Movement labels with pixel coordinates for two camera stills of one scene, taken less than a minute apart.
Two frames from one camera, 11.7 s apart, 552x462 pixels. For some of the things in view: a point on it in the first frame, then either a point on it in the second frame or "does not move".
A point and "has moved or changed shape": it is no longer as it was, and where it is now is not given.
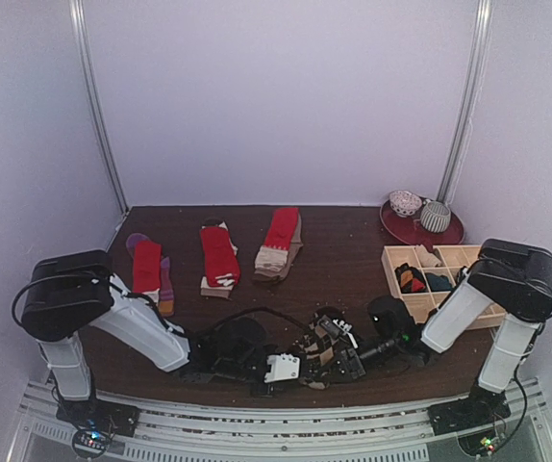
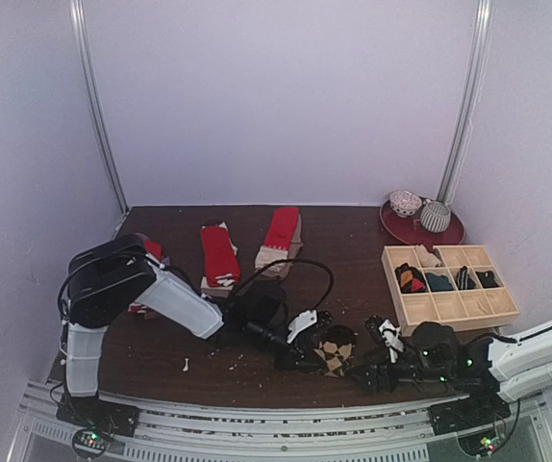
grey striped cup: x=436 y=216 does not move
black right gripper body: x=351 y=359 → x=381 y=365
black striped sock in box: x=462 y=273 does not move
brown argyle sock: x=316 y=349 has moved or changed shape
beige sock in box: x=425 y=258 does not move
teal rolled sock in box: x=438 y=283 does not move
